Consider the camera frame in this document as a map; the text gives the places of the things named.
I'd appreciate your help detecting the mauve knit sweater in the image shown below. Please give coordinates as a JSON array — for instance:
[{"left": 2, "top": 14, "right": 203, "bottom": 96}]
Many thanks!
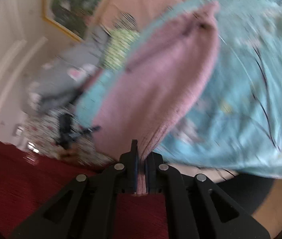
[{"left": 92, "top": 2, "right": 219, "bottom": 195}]

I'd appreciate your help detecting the left hand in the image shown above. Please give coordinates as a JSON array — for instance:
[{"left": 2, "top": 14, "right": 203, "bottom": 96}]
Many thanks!
[{"left": 57, "top": 146, "right": 80, "bottom": 162}]

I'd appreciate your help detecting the grey mouse print pillow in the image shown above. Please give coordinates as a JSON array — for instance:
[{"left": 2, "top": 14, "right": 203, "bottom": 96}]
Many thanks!
[{"left": 23, "top": 26, "right": 110, "bottom": 116}]

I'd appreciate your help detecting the green white checkered pillow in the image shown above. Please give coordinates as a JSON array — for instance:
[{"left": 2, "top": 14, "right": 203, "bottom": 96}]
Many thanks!
[{"left": 102, "top": 29, "right": 139, "bottom": 71}]

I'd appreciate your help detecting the teal floral bed sheet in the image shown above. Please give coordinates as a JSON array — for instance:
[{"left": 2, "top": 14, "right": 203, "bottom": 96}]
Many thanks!
[{"left": 74, "top": 0, "right": 282, "bottom": 179}]

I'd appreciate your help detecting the gold framed floral painting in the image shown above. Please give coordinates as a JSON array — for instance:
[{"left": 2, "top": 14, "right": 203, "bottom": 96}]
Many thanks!
[{"left": 42, "top": 0, "right": 101, "bottom": 40}]

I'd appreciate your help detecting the pink quilt with plaid hearts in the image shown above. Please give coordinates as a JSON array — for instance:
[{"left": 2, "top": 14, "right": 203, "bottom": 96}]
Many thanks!
[{"left": 90, "top": 0, "right": 229, "bottom": 30}]

